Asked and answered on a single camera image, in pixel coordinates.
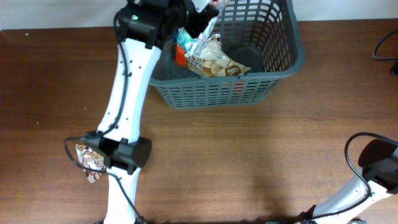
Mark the multicolour tissue pack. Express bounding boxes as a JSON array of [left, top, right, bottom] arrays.
[[175, 0, 229, 58]]

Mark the orange pasta packet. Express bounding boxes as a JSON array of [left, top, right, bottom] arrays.
[[175, 45, 188, 67]]

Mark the beige snack bag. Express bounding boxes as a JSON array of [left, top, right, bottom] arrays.
[[185, 34, 251, 77]]

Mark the grey plastic shopping basket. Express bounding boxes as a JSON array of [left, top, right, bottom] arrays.
[[149, 0, 305, 109]]

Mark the beige cookie bag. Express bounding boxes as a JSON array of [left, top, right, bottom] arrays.
[[75, 144, 106, 183]]

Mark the green lid jar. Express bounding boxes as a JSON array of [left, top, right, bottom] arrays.
[[246, 72, 271, 93]]

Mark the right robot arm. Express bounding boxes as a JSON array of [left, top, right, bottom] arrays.
[[299, 139, 397, 224]]

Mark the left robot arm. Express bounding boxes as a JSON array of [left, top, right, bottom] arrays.
[[82, 0, 225, 223]]

